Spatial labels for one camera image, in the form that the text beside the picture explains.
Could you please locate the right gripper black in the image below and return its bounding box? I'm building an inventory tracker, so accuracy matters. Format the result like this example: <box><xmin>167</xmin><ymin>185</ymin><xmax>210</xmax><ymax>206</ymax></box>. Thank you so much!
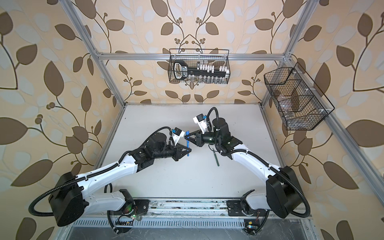
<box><xmin>185</xmin><ymin>129</ymin><xmax>221</xmax><ymax>148</ymax></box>

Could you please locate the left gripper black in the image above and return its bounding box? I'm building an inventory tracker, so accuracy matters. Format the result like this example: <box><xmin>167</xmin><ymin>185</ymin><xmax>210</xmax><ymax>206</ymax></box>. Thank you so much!
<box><xmin>152</xmin><ymin>141</ymin><xmax>193</xmax><ymax>162</ymax></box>

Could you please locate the blue pen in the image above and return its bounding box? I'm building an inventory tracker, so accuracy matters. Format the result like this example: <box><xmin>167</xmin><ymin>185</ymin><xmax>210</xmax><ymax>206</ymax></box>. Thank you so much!
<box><xmin>186</xmin><ymin>131</ymin><xmax>190</xmax><ymax>157</ymax></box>

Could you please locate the green pen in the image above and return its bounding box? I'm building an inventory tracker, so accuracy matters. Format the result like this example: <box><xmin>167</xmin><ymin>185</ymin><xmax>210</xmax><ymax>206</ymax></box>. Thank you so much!
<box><xmin>212</xmin><ymin>150</ymin><xmax>220</xmax><ymax>167</ymax></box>

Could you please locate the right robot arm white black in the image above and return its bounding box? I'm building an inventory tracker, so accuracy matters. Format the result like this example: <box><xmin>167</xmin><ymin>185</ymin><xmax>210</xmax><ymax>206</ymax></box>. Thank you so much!
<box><xmin>185</xmin><ymin>115</ymin><xmax>311</xmax><ymax>219</ymax></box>

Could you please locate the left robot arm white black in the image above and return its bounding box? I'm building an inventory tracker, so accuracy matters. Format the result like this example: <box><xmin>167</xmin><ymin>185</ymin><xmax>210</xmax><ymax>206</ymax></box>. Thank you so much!
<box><xmin>49</xmin><ymin>133</ymin><xmax>192</xmax><ymax>227</ymax></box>

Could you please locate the black tool with white bits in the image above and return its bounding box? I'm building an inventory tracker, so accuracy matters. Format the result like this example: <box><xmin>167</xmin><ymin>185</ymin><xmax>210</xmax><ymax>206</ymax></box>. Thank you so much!
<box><xmin>169</xmin><ymin>60</ymin><xmax>231</xmax><ymax>80</ymax></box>

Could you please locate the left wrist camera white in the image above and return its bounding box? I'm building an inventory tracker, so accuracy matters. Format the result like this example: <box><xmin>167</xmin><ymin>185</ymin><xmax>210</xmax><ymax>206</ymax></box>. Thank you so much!
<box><xmin>172</xmin><ymin>128</ymin><xmax>185</xmax><ymax>146</ymax></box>

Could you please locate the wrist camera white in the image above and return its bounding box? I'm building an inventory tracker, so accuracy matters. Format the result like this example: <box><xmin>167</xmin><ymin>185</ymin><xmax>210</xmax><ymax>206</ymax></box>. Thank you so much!
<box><xmin>172</xmin><ymin>128</ymin><xmax>185</xmax><ymax>146</ymax></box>
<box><xmin>193</xmin><ymin>114</ymin><xmax>208</xmax><ymax>134</ymax></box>

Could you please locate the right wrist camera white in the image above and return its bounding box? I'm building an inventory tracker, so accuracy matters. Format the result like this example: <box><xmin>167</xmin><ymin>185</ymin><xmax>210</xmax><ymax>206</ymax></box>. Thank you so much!
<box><xmin>193</xmin><ymin>114</ymin><xmax>208</xmax><ymax>134</ymax></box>

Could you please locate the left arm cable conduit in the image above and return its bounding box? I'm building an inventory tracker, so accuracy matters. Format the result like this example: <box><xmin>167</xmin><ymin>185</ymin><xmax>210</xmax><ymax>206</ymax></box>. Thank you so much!
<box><xmin>28</xmin><ymin>126</ymin><xmax>172</xmax><ymax>217</ymax></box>

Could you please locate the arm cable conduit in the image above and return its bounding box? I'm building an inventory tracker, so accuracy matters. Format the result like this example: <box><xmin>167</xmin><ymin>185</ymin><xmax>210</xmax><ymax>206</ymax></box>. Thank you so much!
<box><xmin>206</xmin><ymin>107</ymin><xmax>311</xmax><ymax>219</ymax></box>
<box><xmin>28</xmin><ymin>126</ymin><xmax>172</xmax><ymax>217</ymax></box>

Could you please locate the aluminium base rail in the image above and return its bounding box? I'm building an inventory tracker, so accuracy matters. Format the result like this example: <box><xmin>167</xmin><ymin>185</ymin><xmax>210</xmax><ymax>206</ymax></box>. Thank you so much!
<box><xmin>71</xmin><ymin>197</ymin><xmax>313</xmax><ymax>229</ymax></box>

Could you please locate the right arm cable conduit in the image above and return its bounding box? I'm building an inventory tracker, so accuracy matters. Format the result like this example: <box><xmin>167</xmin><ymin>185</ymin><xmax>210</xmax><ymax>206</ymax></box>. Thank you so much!
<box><xmin>206</xmin><ymin>107</ymin><xmax>311</xmax><ymax>219</ymax></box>

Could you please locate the back wire basket black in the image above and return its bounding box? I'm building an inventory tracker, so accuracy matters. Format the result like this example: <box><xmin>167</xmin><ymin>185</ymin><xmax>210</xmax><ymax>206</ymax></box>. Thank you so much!
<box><xmin>168</xmin><ymin>48</ymin><xmax>231</xmax><ymax>85</ymax></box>

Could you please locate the wire basket black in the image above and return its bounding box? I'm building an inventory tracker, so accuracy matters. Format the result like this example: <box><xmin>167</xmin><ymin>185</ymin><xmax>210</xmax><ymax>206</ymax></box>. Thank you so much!
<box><xmin>264</xmin><ymin>63</ymin><xmax>335</xmax><ymax>131</ymax></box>
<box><xmin>168</xmin><ymin>48</ymin><xmax>231</xmax><ymax>85</ymax></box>

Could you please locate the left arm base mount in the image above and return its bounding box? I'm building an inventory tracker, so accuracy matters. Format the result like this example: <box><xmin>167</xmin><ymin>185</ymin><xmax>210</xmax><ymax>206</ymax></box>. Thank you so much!
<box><xmin>107</xmin><ymin>199</ymin><xmax>150</xmax><ymax>235</ymax></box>

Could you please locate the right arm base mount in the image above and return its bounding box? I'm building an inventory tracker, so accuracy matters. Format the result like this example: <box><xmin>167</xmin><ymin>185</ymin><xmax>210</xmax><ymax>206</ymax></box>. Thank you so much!
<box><xmin>227</xmin><ymin>200</ymin><xmax>270</xmax><ymax>236</ymax></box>

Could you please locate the right wire basket black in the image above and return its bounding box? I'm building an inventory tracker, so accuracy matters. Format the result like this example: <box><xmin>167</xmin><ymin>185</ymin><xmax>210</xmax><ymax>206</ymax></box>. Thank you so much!
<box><xmin>264</xmin><ymin>63</ymin><xmax>335</xmax><ymax>131</ymax></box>

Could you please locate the aluminium frame back bar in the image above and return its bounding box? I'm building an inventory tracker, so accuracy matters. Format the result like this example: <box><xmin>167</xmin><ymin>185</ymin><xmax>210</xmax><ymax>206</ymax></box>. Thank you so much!
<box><xmin>95</xmin><ymin>52</ymin><xmax>286</xmax><ymax>61</ymax></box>

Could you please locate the aluminium frame right post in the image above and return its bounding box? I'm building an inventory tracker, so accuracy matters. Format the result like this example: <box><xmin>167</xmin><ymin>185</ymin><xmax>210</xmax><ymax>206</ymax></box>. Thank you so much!
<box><xmin>259</xmin><ymin>0</ymin><xmax>319</xmax><ymax>107</ymax></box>

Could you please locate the aluminium frame post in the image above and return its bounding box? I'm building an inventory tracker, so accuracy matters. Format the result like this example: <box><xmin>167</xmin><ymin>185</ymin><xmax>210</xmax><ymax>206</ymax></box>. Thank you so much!
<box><xmin>59</xmin><ymin>0</ymin><xmax>126</xmax><ymax>108</ymax></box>
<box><xmin>259</xmin><ymin>0</ymin><xmax>319</xmax><ymax>107</ymax></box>

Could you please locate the aluminium frame left post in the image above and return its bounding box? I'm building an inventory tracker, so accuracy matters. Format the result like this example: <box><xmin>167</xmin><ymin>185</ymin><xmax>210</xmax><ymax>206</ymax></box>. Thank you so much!
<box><xmin>59</xmin><ymin>0</ymin><xmax>126</xmax><ymax>108</ymax></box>

